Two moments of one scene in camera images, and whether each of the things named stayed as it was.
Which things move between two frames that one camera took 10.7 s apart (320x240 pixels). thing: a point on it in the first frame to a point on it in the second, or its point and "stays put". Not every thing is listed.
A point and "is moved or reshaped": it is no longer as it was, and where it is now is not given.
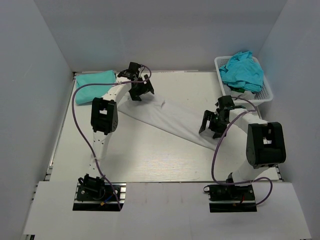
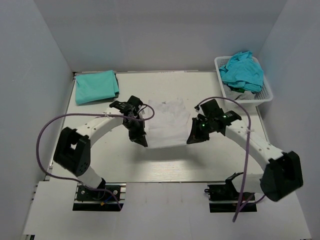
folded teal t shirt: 85,94 stays put
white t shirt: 162,114 is moved or reshaped
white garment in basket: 246,94 stays put
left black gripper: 146,88 to 139,137
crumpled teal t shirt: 242,70 stays put
